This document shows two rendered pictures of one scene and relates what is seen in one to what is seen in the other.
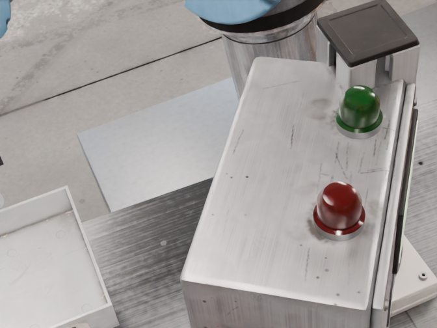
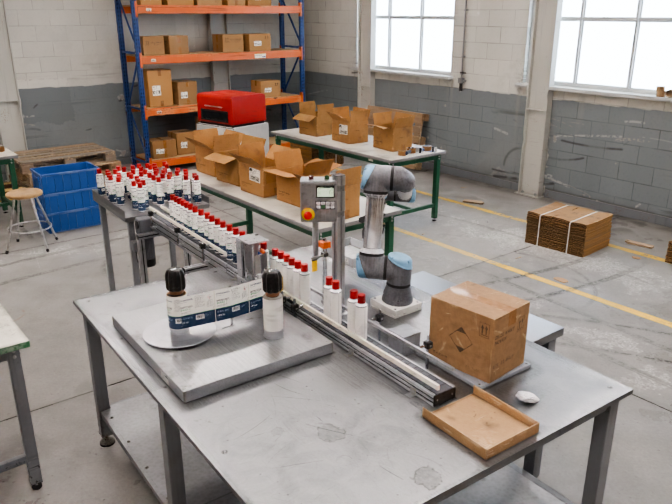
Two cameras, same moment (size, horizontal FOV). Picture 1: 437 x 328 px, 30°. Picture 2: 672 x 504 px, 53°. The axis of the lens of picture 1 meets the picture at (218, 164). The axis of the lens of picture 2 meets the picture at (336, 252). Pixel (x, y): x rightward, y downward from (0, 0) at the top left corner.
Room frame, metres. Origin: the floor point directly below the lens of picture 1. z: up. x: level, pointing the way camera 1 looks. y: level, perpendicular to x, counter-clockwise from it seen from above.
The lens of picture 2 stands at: (-0.72, -2.81, 2.18)
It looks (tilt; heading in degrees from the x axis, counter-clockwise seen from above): 20 degrees down; 68
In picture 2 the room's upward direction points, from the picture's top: straight up
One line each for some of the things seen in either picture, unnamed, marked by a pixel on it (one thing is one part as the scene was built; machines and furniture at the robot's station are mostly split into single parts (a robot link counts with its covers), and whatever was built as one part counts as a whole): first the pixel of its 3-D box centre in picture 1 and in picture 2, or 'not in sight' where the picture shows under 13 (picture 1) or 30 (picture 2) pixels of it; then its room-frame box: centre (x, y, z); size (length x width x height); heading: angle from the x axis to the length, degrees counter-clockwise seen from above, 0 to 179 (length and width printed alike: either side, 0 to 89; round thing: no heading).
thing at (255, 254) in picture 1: (312, 265); (319, 199); (0.29, -0.05, 1.38); 0.17 x 0.10 x 0.19; 159
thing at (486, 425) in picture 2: not in sight; (479, 419); (0.47, -1.14, 0.85); 0.30 x 0.26 x 0.04; 104
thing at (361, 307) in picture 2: not in sight; (361, 317); (0.31, -0.49, 0.98); 0.05 x 0.05 x 0.20
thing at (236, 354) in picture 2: not in sight; (218, 333); (-0.23, -0.16, 0.86); 0.80 x 0.67 x 0.05; 104
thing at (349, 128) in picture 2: not in sight; (347, 124); (2.22, 4.27, 0.97); 0.42 x 0.39 x 0.37; 14
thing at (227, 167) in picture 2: not in sight; (235, 160); (0.57, 2.84, 0.97); 0.44 x 0.38 x 0.37; 22
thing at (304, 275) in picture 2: not in sight; (304, 284); (0.21, -0.06, 0.98); 0.05 x 0.05 x 0.20
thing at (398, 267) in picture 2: not in sight; (398, 268); (0.64, -0.16, 1.04); 0.13 x 0.12 x 0.14; 151
